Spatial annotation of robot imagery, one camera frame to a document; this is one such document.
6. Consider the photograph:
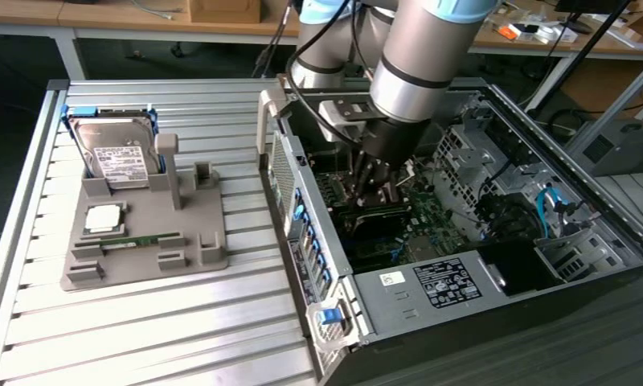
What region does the silver chipset heatsink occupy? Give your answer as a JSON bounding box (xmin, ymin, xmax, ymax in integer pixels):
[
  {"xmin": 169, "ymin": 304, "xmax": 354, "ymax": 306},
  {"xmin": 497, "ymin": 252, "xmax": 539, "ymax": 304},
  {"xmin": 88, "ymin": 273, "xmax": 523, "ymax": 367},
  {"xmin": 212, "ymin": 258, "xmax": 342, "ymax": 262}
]
[{"xmin": 410, "ymin": 236, "xmax": 443, "ymax": 261}]

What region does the aluminium profile frame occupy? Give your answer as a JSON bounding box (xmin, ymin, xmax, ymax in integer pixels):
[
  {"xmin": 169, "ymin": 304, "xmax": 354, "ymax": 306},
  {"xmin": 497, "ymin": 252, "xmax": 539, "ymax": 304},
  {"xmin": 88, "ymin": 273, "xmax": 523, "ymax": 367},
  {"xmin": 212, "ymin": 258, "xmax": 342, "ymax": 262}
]
[{"xmin": 566, "ymin": 67, "xmax": 643, "ymax": 156}]

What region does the blue case latch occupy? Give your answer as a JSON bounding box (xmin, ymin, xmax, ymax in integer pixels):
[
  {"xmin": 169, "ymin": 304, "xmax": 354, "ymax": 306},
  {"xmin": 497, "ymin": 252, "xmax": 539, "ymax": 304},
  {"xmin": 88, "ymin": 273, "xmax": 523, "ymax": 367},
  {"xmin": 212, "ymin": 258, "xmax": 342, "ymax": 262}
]
[{"xmin": 317, "ymin": 306, "xmax": 346, "ymax": 326}]

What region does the light blue SATA wire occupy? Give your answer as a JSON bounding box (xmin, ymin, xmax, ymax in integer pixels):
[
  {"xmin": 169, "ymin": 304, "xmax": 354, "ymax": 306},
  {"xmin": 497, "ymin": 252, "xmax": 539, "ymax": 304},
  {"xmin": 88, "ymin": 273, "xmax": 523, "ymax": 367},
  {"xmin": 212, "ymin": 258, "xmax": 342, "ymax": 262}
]
[{"xmin": 534, "ymin": 185, "xmax": 570, "ymax": 238}]

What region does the beige case corner bracket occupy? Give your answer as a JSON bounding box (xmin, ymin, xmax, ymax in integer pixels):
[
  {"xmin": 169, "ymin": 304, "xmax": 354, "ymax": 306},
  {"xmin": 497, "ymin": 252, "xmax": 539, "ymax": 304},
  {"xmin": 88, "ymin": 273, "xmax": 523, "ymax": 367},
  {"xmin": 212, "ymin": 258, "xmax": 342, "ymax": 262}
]
[{"xmin": 255, "ymin": 88, "xmax": 291, "ymax": 156}]

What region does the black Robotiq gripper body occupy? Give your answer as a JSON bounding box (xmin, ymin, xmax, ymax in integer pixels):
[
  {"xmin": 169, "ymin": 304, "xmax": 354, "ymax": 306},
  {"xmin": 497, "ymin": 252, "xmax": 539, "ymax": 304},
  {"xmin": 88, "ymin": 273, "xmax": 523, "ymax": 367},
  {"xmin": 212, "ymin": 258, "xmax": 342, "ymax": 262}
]
[{"xmin": 351, "ymin": 117, "xmax": 427, "ymax": 207}]

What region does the brown cardboard box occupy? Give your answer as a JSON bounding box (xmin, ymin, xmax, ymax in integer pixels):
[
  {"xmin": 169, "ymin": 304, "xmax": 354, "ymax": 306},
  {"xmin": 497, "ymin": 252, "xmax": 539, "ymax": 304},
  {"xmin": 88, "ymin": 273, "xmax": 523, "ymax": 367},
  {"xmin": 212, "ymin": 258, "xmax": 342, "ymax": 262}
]
[{"xmin": 186, "ymin": 0, "xmax": 262, "ymax": 24}]

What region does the silver hard disk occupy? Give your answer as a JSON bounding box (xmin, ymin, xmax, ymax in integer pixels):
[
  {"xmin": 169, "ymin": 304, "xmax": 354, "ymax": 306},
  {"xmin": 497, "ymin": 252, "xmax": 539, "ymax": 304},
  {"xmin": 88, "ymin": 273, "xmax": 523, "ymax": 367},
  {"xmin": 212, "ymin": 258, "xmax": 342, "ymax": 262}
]
[{"xmin": 66, "ymin": 114, "xmax": 157, "ymax": 190}]

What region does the blue disk carrier bracket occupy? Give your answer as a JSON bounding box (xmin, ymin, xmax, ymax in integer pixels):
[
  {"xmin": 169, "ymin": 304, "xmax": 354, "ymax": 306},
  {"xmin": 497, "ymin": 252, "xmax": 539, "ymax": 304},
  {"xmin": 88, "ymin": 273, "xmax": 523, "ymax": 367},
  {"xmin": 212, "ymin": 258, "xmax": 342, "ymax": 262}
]
[{"xmin": 60, "ymin": 103, "xmax": 166, "ymax": 180}]

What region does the dark grey computer tower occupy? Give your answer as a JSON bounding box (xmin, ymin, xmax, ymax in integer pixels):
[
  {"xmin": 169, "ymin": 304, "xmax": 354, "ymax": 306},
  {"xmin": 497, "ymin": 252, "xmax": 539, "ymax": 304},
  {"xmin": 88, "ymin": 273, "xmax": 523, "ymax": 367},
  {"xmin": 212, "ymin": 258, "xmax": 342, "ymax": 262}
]
[{"xmin": 565, "ymin": 116, "xmax": 643, "ymax": 178}]

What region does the green Dell motherboard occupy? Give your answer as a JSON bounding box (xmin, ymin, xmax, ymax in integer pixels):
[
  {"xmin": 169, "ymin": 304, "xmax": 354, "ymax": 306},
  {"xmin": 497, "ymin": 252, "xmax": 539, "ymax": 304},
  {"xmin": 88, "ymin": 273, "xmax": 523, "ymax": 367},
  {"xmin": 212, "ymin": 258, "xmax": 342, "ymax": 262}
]
[{"xmin": 310, "ymin": 150, "xmax": 473, "ymax": 274}]

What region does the grey parts rack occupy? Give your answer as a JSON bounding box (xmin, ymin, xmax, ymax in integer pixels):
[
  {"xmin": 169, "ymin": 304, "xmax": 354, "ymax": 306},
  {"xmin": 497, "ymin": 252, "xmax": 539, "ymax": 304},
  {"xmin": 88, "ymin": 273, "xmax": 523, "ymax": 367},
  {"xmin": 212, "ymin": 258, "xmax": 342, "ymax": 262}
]
[{"xmin": 60, "ymin": 133, "xmax": 230, "ymax": 293}]

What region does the white cable with plug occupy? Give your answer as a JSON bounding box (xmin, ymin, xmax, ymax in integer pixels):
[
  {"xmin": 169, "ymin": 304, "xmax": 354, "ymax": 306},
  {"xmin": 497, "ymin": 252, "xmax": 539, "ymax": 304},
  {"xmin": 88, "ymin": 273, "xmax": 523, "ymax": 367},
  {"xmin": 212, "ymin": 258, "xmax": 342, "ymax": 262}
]
[{"xmin": 129, "ymin": 0, "xmax": 173, "ymax": 20}]

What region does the silver CPU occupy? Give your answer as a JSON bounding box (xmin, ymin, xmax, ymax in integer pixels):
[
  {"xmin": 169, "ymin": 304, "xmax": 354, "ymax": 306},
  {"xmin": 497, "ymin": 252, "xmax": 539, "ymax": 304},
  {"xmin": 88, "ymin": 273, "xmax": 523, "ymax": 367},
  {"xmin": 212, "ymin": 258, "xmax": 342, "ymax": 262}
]
[{"xmin": 82, "ymin": 204, "xmax": 129, "ymax": 236}]

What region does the silver perforated drive cage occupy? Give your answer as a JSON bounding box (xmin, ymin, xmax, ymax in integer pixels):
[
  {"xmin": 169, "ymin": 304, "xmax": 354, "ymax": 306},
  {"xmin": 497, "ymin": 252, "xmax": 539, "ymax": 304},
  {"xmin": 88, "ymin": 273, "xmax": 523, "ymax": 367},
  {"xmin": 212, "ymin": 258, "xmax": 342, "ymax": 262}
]
[{"xmin": 427, "ymin": 108, "xmax": 521, "ymax": 214}]

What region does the green RAM stick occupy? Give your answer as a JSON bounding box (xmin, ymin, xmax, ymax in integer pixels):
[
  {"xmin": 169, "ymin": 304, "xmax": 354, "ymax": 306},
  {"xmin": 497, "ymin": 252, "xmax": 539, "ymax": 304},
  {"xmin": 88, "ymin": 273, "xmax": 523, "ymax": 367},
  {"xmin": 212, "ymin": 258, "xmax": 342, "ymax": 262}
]
[{"xmin": 98, "ymin": 236, "xmax": 160, "ymax": 248}]

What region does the black slanted stand pole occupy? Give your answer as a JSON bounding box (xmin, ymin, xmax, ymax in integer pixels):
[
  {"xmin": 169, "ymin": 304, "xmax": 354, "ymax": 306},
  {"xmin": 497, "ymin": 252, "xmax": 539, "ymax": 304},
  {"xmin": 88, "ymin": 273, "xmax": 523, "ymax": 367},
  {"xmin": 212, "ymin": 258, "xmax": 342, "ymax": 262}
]
[{"xmin": 523, "ymin": 0, "xmax": 641, "ymax": 118}]

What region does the silver slotted disk bay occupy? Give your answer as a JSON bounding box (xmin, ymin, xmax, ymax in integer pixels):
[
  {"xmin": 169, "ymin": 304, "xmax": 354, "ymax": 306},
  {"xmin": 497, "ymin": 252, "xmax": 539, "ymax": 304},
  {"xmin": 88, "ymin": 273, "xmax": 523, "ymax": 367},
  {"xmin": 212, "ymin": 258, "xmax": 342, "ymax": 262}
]
[{"xmin": 533, "ymin": 232, "xmax": 610, "ymax": 282}]

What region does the wooden desk white frame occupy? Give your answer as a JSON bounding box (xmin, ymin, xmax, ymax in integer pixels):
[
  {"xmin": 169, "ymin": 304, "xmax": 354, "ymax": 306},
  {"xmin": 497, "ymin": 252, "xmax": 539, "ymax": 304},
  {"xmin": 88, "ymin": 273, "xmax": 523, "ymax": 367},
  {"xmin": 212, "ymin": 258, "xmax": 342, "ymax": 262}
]
[
  {"xmin": 466, "ymin": 0, "xmax": 643, "ymax": 117},
  {"xmin": 0, "ymin": 0, "xmax": 301, "ymax": 81}
]

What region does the black monitor stand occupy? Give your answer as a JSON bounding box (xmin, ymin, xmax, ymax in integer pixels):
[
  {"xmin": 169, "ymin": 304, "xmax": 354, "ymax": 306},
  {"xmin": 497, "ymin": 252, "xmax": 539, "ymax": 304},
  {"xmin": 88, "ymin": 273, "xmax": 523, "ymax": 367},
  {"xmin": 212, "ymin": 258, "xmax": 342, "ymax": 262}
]
[{"xmin": 554, "ymin": 0, "xmax": 597, "ymax": 34}]

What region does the small black white box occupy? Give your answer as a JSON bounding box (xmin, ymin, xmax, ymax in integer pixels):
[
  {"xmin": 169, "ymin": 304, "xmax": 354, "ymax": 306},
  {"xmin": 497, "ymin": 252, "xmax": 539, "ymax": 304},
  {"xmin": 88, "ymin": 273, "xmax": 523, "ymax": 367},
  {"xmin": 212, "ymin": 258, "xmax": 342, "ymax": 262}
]
[{"xmin": 514, "ymin": 23, "xmax": 542, "ymax": 41}]

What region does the grey power supply unit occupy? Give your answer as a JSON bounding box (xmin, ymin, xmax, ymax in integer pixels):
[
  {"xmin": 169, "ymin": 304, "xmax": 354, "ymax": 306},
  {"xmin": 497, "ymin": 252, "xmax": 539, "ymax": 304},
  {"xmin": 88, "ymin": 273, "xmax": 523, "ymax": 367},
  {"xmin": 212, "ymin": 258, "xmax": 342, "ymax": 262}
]
[{"xmin": 351, "ymin": 251, "xmax": 510, "ymax": 335}]

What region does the white flat packet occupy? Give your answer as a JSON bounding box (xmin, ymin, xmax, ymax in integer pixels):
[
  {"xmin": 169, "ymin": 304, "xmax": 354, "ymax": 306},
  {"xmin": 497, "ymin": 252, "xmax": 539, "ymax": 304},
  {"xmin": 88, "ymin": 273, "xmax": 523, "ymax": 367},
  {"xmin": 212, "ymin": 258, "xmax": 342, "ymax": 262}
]
[{"xmin": 535, "ymin": 23, "xmax": 579, "ymax": 45}]

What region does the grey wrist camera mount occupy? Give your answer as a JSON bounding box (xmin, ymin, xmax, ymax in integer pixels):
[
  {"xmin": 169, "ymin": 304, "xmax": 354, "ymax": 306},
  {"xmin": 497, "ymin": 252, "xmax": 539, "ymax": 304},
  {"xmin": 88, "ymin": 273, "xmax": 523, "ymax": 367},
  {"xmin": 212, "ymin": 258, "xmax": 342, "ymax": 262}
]
[{"xmin": 318, "ymin": 100, "xmax": 387, "ymax": 142}]

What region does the open black PC case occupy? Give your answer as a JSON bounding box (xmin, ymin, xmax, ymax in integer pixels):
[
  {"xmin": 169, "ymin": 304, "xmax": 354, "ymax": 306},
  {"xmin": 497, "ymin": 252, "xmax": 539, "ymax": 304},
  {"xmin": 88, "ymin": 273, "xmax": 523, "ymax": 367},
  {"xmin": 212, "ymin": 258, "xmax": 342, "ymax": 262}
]
[{"xmin": 255, "ymin": 78, "xmax": 643, "ymax": 386}]

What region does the black drive wire bundle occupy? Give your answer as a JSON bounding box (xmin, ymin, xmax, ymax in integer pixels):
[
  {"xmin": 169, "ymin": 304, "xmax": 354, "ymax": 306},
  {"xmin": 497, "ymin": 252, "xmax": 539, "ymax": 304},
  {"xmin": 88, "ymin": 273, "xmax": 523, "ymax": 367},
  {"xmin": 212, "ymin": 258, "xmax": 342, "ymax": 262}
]
[{"xmin": 474, "ymin": 192, "xmax": 541, "ymax": 242}]

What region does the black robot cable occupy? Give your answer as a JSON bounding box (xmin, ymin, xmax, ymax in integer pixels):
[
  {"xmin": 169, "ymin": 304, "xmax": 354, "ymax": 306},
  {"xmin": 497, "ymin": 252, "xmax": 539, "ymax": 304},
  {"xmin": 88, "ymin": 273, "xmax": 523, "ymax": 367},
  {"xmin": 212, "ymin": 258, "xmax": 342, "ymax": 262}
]
[{"xmin": 286, "ymin": 0, "xmax": 366, "ymax": 142}]

